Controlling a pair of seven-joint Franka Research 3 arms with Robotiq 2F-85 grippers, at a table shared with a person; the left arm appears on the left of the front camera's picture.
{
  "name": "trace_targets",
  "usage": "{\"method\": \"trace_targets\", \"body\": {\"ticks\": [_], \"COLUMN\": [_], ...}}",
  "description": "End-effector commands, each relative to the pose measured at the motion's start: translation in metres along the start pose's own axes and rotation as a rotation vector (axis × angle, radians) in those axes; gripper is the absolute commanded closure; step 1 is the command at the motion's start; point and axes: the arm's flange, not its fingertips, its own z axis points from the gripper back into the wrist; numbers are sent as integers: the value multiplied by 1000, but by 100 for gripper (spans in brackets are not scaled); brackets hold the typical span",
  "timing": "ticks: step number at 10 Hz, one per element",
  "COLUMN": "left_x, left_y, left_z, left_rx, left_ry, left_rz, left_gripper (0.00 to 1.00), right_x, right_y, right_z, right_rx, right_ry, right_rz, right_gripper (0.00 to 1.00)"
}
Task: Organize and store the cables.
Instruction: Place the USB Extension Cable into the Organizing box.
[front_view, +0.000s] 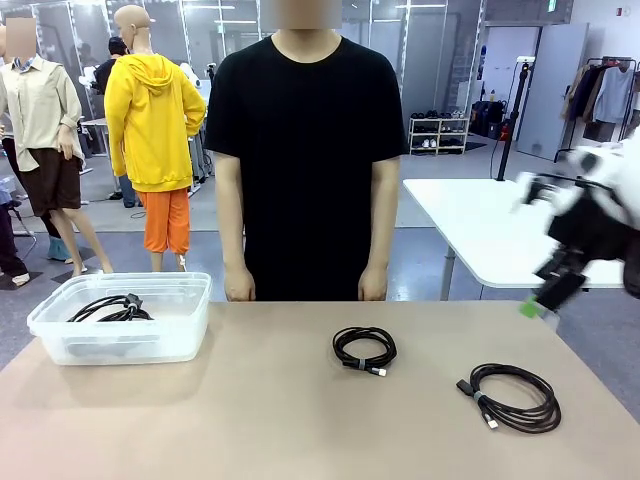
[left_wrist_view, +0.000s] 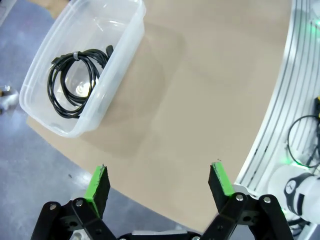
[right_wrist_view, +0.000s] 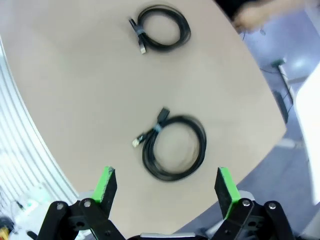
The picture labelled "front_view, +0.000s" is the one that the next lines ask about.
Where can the person's right forearm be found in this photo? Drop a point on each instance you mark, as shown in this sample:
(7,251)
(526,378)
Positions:
(236,240)

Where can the dark hanging jacket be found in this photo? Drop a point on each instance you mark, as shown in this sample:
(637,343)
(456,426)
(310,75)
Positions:
(587,95)

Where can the mannequin in beige shirt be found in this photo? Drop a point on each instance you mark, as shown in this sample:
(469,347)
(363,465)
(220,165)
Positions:
(40,110)

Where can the pale blue hanging shirt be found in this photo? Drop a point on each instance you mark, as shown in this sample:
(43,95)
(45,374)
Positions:
(615,95)

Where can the person's left forearm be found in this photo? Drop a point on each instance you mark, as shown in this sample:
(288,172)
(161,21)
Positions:
(376,240)

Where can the black background tripod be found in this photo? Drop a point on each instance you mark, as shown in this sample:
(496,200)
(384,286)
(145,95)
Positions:
(212,70)

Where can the person's right hand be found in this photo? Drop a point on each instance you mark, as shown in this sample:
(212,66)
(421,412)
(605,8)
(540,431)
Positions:
(241,286)

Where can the white table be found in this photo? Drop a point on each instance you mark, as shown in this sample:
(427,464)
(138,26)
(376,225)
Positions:
(475,225)

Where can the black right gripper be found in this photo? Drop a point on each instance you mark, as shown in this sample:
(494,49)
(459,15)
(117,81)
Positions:
(590,230)

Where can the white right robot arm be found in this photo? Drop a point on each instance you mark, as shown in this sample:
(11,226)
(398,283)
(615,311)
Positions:
(627,170)

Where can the clear plastic storage container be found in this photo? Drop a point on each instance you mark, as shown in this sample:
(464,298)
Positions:
(195,330)

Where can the beige hanging coat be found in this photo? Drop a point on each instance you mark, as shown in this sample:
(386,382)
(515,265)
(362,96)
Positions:
(572,95)

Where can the light blue shoe cover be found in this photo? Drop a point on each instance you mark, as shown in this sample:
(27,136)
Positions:
(60,250)

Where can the grey partition panel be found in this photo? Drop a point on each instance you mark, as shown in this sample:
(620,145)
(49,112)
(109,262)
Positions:
(555,100)

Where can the black bags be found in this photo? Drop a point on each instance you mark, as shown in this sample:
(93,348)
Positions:
(487,117)

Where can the wooden shoe rack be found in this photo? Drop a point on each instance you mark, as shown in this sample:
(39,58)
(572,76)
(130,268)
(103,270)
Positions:
(439,119)

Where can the person in dark trousers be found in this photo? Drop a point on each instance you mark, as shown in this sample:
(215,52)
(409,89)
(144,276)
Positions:
(10,240)

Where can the black clothes rack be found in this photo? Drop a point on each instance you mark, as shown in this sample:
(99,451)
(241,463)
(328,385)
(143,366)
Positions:
(575,142)

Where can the background person in black top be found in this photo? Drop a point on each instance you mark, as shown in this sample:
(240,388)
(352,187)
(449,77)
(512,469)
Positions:
(105,75)

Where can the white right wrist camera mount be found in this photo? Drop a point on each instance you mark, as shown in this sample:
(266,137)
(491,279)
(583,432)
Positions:
(555,197)

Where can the person's left hand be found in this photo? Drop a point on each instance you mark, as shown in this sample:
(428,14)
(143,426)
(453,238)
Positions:
(373,286)

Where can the black camera pole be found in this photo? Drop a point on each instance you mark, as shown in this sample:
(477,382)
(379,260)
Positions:
(510,135)

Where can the person in black T-shirt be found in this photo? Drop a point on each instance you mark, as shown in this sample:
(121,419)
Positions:
(305,150)

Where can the mannequin in yellow hoodie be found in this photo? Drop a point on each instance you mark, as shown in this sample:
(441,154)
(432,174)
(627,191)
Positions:
(150,125)

